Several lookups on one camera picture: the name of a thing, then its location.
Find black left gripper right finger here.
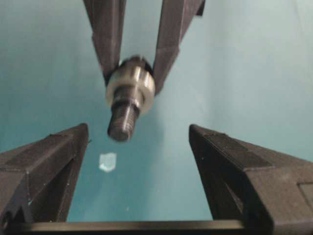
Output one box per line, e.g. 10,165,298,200
189,124,313,235

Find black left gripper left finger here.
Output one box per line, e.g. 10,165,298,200
0,123,89,223

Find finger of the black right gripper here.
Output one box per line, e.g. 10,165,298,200
83,0,126,85
153,0,205,94

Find dark threaded metal shaft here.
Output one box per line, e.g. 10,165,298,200
107,55,151,142

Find small light blue tape piece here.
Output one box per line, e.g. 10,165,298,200
99,153,117,173

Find teal table cloth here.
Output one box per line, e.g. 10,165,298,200
0,0,313,221

